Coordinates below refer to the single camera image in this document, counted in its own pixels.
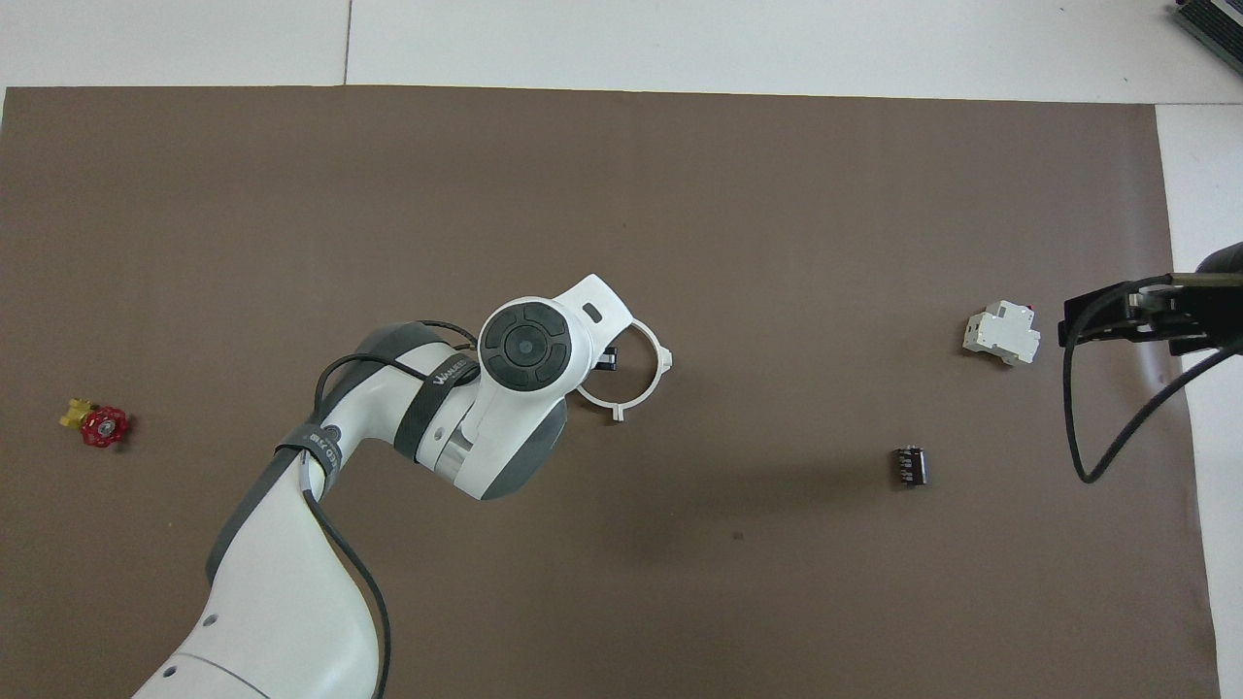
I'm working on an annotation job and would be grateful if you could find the white circuit breaker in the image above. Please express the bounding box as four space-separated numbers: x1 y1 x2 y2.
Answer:
961 300 1042 368

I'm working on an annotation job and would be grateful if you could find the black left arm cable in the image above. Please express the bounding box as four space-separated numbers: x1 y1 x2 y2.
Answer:
277 319 483 699

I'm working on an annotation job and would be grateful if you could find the dark grey ribbed device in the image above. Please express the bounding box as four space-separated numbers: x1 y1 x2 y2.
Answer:
1170 0 1243 54

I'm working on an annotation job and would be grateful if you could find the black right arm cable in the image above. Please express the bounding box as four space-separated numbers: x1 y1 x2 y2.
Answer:
1062 274 1243 484

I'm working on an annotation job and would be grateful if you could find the red-handled brass valve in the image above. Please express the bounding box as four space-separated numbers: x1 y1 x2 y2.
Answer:
60 396 130 449

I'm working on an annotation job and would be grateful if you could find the brown table mat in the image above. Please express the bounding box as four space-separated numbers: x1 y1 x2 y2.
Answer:
0 85 1223 699

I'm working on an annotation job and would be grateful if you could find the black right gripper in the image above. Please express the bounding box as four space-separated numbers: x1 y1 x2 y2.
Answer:
1058 275 1243 357

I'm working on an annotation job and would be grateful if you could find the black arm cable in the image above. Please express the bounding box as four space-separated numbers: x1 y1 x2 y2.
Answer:
1062 274 1243 484
277 319 483 699

